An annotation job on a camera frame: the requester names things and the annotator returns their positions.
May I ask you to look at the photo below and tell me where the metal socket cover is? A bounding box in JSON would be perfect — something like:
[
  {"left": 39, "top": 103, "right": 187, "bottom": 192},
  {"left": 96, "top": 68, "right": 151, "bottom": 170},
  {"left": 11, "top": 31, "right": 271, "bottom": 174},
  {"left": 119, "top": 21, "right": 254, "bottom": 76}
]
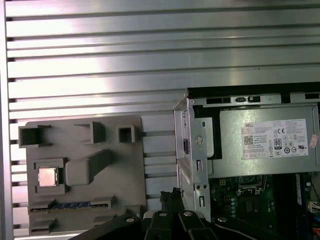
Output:
[{"left": 235, "top": 175, "right": 268, "bottom": 199}]

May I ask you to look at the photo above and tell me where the green motherboard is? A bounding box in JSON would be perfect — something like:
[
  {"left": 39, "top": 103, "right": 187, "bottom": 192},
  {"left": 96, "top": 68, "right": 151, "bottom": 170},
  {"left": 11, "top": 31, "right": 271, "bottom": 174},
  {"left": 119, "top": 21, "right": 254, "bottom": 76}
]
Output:
[{"left": 208, "top": 172, "right": 320, "bottom": 240}]

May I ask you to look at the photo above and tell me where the grey power supply unit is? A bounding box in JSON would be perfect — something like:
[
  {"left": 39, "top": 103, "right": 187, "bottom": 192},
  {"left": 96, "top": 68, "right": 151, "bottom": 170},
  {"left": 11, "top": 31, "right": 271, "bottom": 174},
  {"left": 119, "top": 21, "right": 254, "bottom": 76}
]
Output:
[{"left": 211, "top": 102, "right": 320, "bottom": 179}]

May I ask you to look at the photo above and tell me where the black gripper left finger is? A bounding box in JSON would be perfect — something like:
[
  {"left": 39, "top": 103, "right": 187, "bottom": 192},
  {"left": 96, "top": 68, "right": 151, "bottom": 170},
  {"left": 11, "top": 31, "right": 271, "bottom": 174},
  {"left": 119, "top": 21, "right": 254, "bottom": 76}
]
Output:
[{"left": 74, "top": 191, "right": 179, "bottom": 240}]

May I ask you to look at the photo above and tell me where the grey parts rack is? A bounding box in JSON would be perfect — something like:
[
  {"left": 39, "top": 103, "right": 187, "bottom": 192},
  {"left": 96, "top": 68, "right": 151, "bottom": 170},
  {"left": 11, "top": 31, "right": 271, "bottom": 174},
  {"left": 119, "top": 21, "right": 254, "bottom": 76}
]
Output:
[{"left": 18, "top": 114, "right": 145, "bottom": 236}]

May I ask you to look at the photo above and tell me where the black PC case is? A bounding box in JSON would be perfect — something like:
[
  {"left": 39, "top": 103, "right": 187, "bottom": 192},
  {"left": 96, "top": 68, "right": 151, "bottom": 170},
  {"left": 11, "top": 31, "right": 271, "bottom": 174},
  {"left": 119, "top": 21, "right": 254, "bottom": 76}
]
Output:
[{"left": 173, "top": 86, "right": 320, "bottom": 240}]

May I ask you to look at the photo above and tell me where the RAM stick with white label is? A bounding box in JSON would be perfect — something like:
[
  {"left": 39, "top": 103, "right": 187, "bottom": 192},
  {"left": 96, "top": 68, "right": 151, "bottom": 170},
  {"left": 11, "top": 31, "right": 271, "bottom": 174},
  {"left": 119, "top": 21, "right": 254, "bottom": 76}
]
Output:
[{"left": 29, "top": 201, "right": 111, "bottom": 212}]

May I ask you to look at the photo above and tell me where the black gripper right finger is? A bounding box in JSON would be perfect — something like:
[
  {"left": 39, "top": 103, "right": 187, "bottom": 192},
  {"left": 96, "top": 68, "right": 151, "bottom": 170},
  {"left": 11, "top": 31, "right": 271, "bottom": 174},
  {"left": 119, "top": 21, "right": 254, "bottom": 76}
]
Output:
[{"left": 172, "top": 187, "right": 288, "bottom": 240}]

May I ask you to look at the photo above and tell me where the CPU socket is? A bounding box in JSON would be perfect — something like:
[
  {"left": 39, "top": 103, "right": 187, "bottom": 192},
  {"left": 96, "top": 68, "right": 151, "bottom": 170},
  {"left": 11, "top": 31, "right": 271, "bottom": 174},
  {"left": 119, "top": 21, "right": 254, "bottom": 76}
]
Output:
[{"left": 238, "top": 196, "right": 268, "bottom": 220}]

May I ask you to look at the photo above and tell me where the silver CPU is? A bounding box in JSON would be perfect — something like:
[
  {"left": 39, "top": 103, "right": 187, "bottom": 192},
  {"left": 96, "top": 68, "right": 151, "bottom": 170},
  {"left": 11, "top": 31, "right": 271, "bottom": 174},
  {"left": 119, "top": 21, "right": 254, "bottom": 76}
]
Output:
[{"left": 37, "top": 166, "right": 60, "bottom": 187}]

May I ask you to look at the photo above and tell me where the blue RAM stick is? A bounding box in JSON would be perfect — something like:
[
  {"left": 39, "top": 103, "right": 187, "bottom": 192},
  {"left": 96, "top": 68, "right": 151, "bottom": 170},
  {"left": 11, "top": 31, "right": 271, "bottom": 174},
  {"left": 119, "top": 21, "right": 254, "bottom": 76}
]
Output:
[{"left": 294, "top": 173, "right": 309, "bottom": 240}]

